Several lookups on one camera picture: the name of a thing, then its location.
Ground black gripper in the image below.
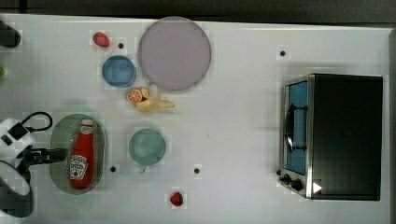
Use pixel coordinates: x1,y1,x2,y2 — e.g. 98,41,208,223
18,148,68,165

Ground red ketchup bottle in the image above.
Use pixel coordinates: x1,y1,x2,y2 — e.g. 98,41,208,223
69,119,94,189

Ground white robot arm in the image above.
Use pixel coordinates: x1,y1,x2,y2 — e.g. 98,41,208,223
0,119,68,221

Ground green oval strainer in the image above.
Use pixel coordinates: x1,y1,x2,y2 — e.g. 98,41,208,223
49,114,106,195

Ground green toy fruit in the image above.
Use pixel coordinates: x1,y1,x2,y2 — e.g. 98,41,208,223
0,67,5,77

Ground teal green cup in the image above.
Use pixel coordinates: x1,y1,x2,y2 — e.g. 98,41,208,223
128,129,166,174

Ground orange slice toy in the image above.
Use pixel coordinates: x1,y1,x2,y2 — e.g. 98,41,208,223
126,89,143,105

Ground dark round object top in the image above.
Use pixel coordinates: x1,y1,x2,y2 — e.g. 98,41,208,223
0,21,21,49

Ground blue bowl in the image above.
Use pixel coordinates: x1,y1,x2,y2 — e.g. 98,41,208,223
102,55,136,88

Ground peeled banana toy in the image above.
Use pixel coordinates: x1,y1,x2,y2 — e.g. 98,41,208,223
135,84,176,112

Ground red strawberry toy near plate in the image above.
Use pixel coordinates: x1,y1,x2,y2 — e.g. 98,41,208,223
92,32,110,48

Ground red strawberry toy front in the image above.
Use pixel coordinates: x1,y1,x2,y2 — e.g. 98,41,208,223
170,192,184,206

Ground large lilac round plate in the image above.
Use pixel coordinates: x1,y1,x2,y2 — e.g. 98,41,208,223
138,17,211,91

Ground silver toaster oven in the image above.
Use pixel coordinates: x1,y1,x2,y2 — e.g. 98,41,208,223
276,74,384,201

